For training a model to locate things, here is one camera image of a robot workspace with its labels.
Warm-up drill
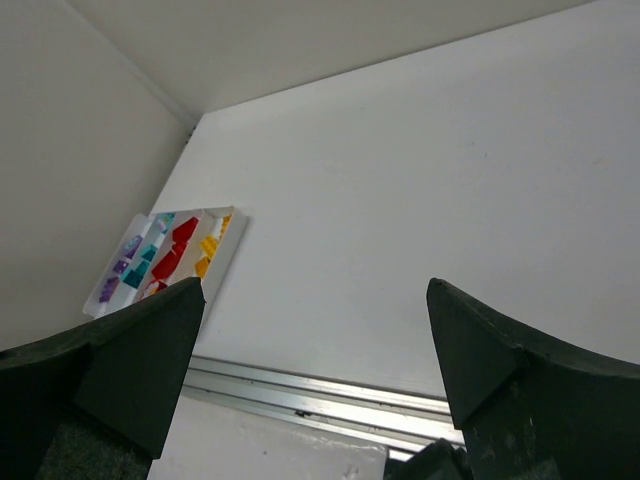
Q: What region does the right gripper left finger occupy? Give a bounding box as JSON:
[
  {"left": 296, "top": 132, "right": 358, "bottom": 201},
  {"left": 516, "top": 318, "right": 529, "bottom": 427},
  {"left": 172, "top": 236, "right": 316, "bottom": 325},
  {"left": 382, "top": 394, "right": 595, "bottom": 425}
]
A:
[{"left": 1, "top": 277, "right": 205, "bottom": 479}]

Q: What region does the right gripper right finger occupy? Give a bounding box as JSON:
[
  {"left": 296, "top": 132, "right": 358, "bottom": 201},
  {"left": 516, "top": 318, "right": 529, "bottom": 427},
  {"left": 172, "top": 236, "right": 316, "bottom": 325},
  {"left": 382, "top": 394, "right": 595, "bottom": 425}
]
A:
[{"left": 426, "top": 278, "right": 639, "bottom": 479}]

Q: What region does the purple flat top brick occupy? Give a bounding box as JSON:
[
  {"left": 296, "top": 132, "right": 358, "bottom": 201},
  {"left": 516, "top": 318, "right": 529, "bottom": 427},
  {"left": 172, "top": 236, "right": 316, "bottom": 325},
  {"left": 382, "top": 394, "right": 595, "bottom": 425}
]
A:
[{"left": 99, "top": 276, "right": 120, "bottom": 303}]

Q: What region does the purple red flower brick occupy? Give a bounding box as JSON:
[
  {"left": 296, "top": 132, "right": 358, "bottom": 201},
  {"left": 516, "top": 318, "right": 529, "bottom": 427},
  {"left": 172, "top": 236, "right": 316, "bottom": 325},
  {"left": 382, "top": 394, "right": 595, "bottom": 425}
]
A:
[{"left": 136, "top": 280, "right": 167, "bottom": 301}]

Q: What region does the purple wedge brick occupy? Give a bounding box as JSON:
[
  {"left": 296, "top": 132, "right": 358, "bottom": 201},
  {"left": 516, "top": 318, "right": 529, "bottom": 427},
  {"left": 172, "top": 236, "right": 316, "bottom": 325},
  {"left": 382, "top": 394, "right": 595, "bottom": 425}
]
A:
[{"left": 112, "top": 259, "right": 130, "bottom": 275}]

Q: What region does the red long brick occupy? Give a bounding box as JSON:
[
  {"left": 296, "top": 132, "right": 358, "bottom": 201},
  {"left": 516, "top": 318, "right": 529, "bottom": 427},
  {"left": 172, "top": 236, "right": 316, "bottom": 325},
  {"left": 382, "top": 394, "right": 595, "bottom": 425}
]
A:
[{"left": 151, "top": 250, "right": 181, "bottom": 281}]

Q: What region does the purple paw brick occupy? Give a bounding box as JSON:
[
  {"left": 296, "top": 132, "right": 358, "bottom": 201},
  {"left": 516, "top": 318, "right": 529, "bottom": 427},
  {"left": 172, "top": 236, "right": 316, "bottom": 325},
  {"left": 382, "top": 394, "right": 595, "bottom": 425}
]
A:
[{"left": 123, "top": 235, "right": 143, "bottom": 259}]

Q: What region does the teal small brick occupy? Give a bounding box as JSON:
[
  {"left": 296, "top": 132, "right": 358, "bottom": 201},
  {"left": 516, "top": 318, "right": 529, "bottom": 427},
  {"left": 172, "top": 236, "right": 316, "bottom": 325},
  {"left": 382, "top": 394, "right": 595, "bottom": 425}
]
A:
[{"left": 141, "top": 244, "right": 157, "bottom": 262}]

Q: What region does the yellow small square brick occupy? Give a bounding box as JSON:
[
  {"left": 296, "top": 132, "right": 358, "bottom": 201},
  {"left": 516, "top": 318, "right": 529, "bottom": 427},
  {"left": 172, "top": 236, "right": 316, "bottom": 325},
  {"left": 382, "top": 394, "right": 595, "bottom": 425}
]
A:
[{"left": 194, "top": 256, "right": 211, "bottom": 279}]

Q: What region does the teal frog brick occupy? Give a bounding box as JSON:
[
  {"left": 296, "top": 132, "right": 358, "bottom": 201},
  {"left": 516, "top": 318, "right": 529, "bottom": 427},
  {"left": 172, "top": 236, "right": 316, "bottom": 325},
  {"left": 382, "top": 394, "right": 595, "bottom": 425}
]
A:
[{"left": 154, "top": 212, "right": 175, "bottom": 234}]

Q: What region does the red curved brick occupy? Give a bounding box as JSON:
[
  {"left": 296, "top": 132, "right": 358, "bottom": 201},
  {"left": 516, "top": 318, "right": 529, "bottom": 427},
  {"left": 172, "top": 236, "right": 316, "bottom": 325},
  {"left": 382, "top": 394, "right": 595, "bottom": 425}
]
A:
[{"left": 171, "top": 241, "right": 188, "bottom": 258}]

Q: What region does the yellow striped brick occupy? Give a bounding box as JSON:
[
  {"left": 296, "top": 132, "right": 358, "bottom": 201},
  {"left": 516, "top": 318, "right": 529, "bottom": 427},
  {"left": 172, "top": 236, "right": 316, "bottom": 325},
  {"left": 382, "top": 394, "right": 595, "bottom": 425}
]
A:
[{"left": 219, "top": 215, "right": 232, "bottom": 237}]

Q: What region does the white divided tray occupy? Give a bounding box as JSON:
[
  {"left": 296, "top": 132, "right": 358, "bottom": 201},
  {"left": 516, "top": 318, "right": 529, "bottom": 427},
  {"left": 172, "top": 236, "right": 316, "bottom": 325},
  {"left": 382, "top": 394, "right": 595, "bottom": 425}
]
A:
[{"left": 83, "top": 206, "right": 248, "bottom": 319}]

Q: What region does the aluminium frame rail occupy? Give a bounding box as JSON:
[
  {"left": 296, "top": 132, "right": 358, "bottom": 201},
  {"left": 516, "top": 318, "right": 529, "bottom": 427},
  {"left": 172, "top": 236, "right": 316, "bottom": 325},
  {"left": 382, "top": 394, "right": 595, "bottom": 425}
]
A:
[{"left": 183, "top": 356, "right": 464, "bottom": 460}]

